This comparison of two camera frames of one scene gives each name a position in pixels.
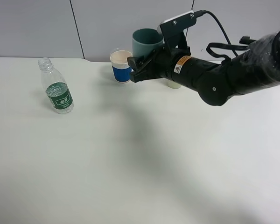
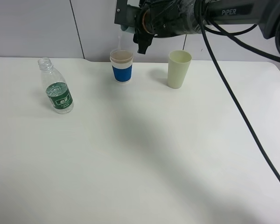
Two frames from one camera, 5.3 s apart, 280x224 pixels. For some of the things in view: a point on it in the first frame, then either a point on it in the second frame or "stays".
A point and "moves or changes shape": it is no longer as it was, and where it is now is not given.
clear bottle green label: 57,89 stays
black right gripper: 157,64 → 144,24
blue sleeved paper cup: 121,68 stays
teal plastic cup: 145,41 moves or changes shape
